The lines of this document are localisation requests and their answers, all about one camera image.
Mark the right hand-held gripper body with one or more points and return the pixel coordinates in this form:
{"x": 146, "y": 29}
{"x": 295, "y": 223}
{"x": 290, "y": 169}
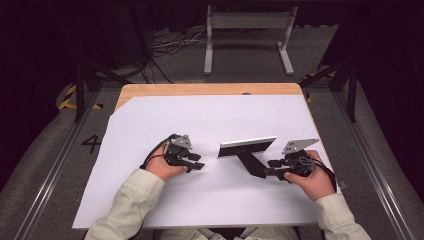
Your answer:
{"x": 296, "y": 163}

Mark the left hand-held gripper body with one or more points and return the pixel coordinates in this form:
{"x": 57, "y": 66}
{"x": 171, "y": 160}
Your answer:
{"x": 176, "y": 151}

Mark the silver-edged black panel with stand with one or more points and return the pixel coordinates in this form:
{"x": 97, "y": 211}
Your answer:
{"x": 245, "y": 150}

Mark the person's left hand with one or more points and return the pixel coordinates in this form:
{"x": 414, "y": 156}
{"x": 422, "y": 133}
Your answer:
{"x": 160, "y": 166}

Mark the person's right hand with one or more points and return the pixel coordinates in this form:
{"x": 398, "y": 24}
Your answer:
{"x": 316, "y": 183}

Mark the white table cover sheet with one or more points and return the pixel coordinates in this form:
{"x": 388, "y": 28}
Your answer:
{"x": 206, "y": 120}

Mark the black metal stand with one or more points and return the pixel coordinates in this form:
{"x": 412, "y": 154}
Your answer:
{"x": 350, "y": 90}
{"x": 79, "y": 86}

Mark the yellow black hazard tape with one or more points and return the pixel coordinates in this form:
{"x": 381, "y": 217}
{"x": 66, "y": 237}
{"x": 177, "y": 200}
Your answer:
{"x": 69, "y": 96}

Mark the grey metal floor rail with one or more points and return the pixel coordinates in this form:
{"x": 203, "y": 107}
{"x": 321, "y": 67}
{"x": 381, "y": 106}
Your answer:
{"x": 376, "y": 166}
{"x": 50, "y": 180}

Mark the grey metal frame stand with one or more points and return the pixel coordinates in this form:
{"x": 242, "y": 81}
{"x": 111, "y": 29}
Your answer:
{"x": 250, "y": 20}

